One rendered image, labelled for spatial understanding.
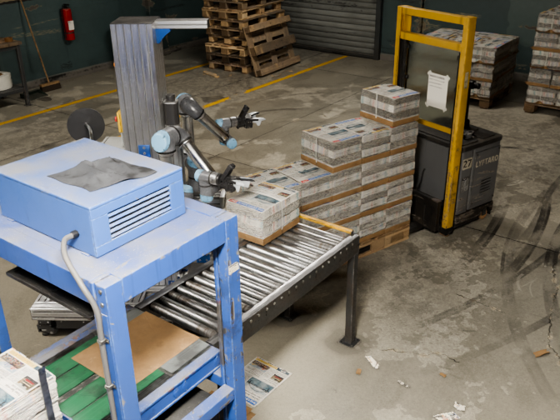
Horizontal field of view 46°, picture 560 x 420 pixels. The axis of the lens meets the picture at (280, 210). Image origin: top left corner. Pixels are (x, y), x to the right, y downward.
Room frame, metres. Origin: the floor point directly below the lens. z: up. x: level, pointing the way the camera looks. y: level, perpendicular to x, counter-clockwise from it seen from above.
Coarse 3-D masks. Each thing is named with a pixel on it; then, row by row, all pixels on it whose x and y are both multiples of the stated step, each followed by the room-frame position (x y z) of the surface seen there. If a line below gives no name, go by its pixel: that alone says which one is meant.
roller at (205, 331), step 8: (152, 304) 2.83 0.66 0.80; (160, 304) 2.82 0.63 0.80; (160, 312) 2.78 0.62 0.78; (168, 312) 2.75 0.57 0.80; (176, 312) 2.75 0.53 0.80; (176, 320) 2.71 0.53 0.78; (184, 320) 2.69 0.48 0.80; (192, 320) 2.68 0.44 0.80; (192, 328) 2.64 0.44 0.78; (200, 328) 2.62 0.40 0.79; (208, 328) 2.61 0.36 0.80; (208, 336) 2.57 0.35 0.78
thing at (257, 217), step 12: (228, 204) 3.57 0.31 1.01; (240, 204) 3.52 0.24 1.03; (252, 204) 3.52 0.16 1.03; (264, 204) 3.52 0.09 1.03; (276, 204) 3.52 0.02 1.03; (240, 216) 3.53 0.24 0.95; (252, 216) 3.46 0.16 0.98; (264, 216) 3.43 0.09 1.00; (276, 216) 3.52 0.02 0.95; (240, 228) 3.53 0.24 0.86; (252, 228) 3.47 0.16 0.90; (264, 228) 3.44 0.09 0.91; (276, 228) 3.52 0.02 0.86
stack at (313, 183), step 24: (288, 168) 4.56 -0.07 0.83; (312, 168) 4.55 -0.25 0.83; (360, 168) 4.61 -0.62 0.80; (384, 168) 4.76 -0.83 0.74; (312, 192) 4.35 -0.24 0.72; (336, 192) 4.47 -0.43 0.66; (360, 192) 4.63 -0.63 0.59; (384, 192) 4.77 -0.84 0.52; (312, 216) 4.33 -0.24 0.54; (336, 216) 4.48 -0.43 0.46; (384, 216) 4.77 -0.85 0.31
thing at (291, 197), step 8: (264, 184) 3.81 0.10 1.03; (272, 184) 3.81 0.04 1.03; (264, 192) 3.69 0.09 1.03; (272, 192) 3.69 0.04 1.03; (280, 192) 3.68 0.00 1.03; (288, 192) 3.68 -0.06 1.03; (296, 192) 3.68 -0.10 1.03; (288, 200) 3.62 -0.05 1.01; (296, 200) 3.68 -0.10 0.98; (288, 208) 3.62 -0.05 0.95; (296, 208) 3.68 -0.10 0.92; (288, 216) 3.62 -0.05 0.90; (296, 216) 3.69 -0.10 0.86
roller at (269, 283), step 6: (240, 270) 3.15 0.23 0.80; (246, 270) 3.15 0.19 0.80; (246, 276) 3.11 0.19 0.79; (252, 276) 3.09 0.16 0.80; (258, 276) 3.08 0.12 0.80; (258, 282) 3.05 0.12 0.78; (264, 282) 3.03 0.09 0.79; (270, 282) 3.02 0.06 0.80; (276, 282) 3.01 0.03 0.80; (276, 288) 2.98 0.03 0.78
